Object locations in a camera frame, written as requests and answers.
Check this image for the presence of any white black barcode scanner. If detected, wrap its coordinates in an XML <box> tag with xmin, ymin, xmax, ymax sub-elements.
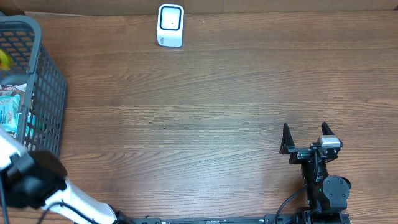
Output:
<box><xmin>157</xmin><ymin>4</ymin><xmax>185</xmax><ymax>48</ymax></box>

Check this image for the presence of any yellow oil bottle silver cap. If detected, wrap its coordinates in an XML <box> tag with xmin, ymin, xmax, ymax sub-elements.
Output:
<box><xmin>0</xmin><ymin>49</ymin><xmax>14</xmax><ymax>70</ymax></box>

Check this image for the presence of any grey plastic shopping basket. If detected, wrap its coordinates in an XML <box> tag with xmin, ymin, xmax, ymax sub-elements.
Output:
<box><xmin>1</xmin><ymin>15</ymin><xmax>67</xmax><ymax>156</ymax></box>

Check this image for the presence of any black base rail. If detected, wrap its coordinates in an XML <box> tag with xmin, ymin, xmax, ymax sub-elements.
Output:
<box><xmin>131</xmin><ymin>214</ymin><xmax>351</xmax><ymax>224</ymax></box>

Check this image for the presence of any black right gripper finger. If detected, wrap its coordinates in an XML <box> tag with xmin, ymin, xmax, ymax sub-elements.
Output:
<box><xmin>279</xmin><ymin>123</ymin><xmax>295</xmax><ymax>154</ymax></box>
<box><xmin>322</xmin><ymin>122</ymin><xmax>334</xmax><ymax>136</ymax></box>

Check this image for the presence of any white red patterned package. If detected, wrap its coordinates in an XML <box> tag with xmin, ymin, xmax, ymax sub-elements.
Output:
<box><xmin>0</xmin><ymin>83</ymin><xmax>27</xmax><ymax>96</ymax></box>

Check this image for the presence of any teal tissue pack in basket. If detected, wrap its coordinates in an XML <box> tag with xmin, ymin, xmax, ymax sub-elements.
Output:
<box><xmin>1</xmin><ymin>95</ymin><xmax>20</xmax><ymax>133</ymax></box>

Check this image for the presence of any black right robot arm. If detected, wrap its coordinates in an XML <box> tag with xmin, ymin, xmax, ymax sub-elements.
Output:
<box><xmin>274</xmin><ymin>122</ymin><xmax>351</xmax><ymax>223</ymax></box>

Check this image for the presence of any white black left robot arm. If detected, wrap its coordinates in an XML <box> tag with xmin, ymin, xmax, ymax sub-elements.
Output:
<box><xmin>1</xmin><ymin>129</ymin><xmax>132</xmax><ymax>223</ymax></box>

